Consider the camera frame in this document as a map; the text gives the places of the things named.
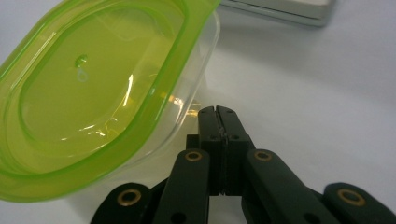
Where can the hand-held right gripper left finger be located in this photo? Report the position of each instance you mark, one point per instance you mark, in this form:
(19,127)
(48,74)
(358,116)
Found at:
(210,140)

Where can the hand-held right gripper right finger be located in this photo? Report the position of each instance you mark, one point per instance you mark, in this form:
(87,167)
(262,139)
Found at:
(233,140)

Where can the clear container with green lid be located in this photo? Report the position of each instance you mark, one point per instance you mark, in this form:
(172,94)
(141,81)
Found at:
(93,93)

